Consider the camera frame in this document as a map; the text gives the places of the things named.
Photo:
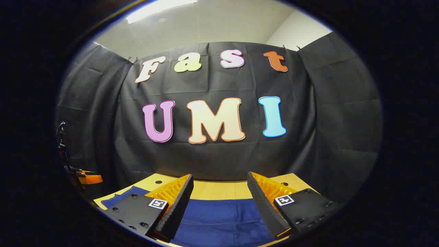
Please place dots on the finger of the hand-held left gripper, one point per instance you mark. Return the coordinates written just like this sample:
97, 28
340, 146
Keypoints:
91, 178

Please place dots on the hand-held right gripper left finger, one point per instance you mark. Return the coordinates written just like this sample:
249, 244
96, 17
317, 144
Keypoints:
178, 209

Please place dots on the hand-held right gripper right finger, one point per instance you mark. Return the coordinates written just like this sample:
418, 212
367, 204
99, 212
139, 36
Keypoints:
264, 209

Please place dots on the blue denim jeans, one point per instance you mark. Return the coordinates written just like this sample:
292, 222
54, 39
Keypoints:
219, 219

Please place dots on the black backdrop cloth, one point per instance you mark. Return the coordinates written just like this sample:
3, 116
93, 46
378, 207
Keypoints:
219, 161

